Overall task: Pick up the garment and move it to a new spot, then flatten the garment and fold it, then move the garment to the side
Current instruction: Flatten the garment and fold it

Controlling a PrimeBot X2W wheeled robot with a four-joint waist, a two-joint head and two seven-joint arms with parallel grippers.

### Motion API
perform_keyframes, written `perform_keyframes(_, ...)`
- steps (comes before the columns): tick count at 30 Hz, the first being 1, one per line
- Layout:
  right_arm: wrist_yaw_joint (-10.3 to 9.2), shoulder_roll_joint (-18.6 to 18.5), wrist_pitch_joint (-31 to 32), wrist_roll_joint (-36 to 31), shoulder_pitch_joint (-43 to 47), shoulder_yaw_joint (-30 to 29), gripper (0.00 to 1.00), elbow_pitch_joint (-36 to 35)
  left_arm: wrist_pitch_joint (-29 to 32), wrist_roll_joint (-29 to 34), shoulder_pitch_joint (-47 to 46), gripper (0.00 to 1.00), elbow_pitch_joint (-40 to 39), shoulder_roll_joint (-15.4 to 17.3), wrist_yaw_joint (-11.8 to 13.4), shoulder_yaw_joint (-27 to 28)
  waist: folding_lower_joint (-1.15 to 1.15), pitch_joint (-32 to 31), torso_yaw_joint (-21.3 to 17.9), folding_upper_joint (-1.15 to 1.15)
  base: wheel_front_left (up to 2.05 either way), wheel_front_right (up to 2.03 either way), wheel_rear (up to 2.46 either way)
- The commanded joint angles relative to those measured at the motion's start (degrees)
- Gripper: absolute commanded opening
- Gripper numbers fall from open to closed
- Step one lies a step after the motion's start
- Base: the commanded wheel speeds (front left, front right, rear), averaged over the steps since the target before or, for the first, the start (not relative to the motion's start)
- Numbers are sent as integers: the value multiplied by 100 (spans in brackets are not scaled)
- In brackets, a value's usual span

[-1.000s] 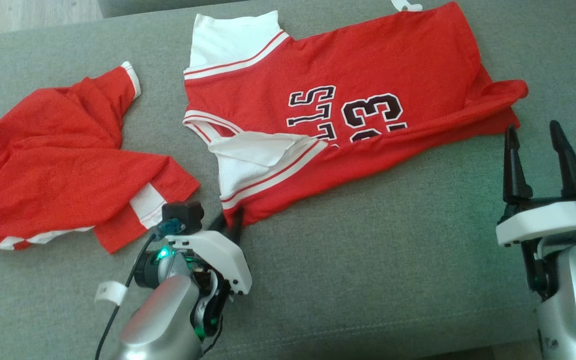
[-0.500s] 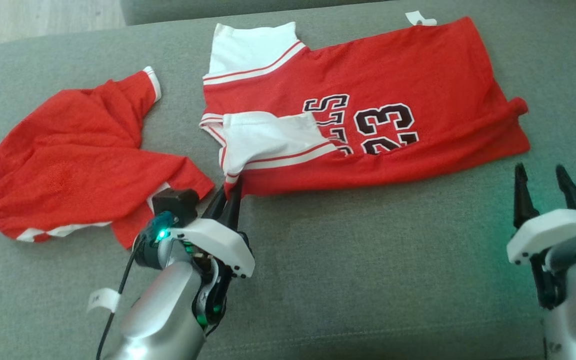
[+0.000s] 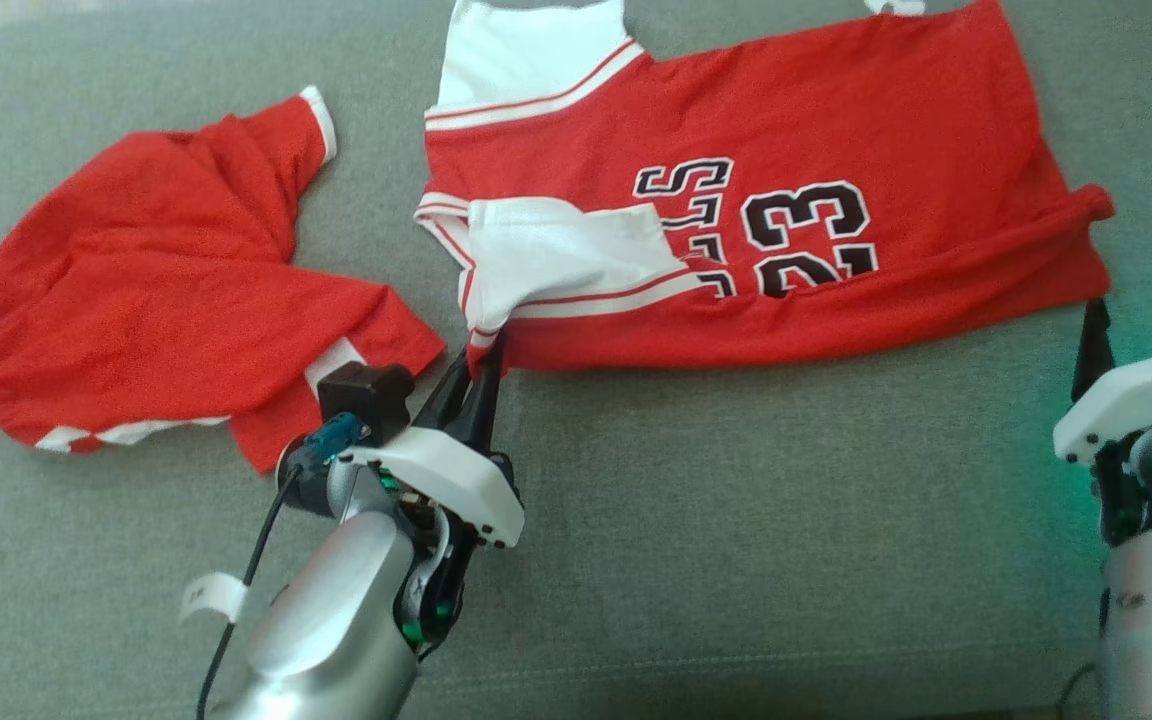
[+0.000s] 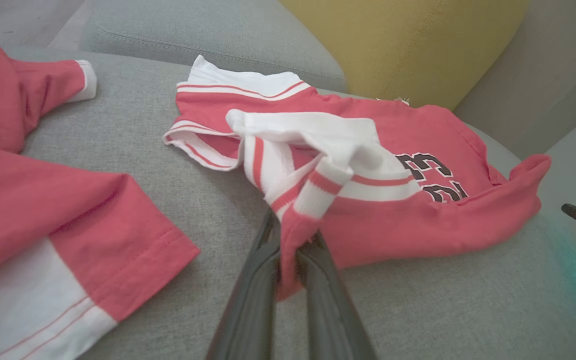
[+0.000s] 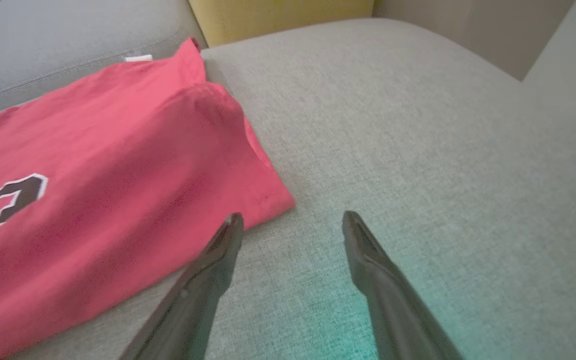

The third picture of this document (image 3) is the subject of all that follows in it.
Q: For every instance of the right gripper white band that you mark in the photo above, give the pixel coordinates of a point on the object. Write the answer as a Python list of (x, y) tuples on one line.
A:
[(1126, 400)]

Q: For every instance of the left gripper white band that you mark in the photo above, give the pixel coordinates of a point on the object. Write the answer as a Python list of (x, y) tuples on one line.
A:
[(456, 480)]

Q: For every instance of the red mesh shorts white stripes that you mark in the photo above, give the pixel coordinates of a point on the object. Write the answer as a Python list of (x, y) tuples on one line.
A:
[(156, 270)]

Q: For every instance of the red white basketball jersey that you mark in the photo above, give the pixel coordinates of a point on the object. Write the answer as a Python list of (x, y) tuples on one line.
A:
[(786, 150)]

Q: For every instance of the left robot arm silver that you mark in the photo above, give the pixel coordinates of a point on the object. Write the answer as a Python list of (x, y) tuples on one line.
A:
[(336, 620)]

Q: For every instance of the large grey sofa cushion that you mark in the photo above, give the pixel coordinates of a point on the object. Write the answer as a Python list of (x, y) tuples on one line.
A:
[(736, 550)]

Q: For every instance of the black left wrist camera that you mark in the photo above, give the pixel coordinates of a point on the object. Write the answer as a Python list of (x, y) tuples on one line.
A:
[(366, 400)]

